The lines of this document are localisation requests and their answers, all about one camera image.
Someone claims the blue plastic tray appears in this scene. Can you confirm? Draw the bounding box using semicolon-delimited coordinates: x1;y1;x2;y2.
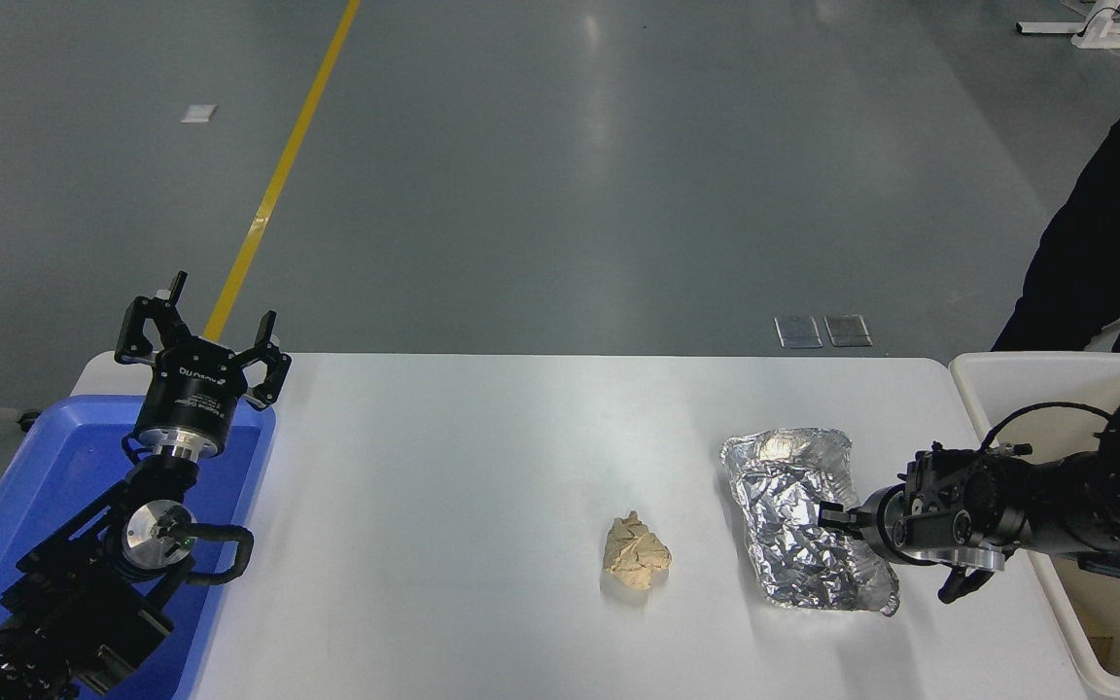
0;394;277;700

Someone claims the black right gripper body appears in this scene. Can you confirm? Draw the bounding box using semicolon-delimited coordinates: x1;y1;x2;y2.
855;486;901;565

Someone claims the grey metal floor plate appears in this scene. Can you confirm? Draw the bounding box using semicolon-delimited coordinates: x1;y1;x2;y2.
775;315;823;349
824;314;873;348

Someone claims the crumpled tan paper ball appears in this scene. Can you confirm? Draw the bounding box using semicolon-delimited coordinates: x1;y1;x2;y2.
602;511;673;590

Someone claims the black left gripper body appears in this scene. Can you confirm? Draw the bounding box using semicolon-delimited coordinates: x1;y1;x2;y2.
136;338;250;448

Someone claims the silver foil tray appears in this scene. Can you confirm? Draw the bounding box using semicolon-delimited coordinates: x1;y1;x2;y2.
721;428;901;617

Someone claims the large pale plastic bin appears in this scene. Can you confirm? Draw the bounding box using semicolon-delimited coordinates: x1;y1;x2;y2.
949;352;1120;699

